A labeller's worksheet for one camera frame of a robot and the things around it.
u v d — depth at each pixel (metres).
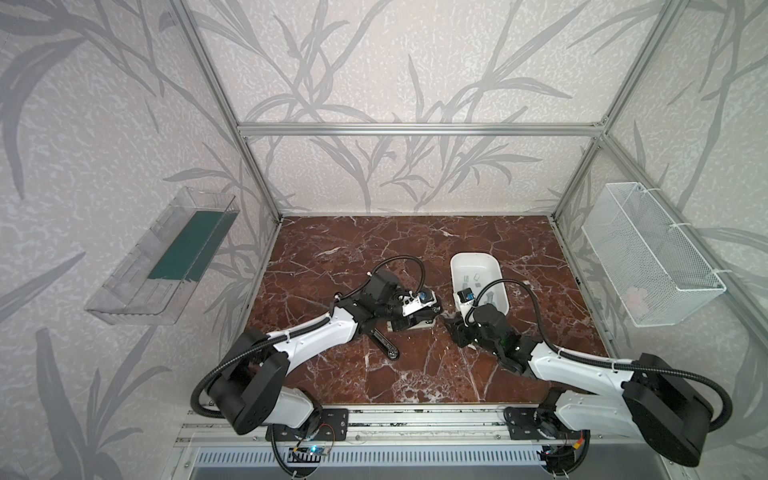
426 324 0.91
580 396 0.59
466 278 1.03
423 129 0.94
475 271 1.03
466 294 0.74
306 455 0.72
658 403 0.42
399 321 0.74
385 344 0.85
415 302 0.71
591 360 0.50
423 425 0.75
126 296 0.60
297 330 0.50
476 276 1.04
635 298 0.74
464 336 0.75
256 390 0.42
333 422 0.74
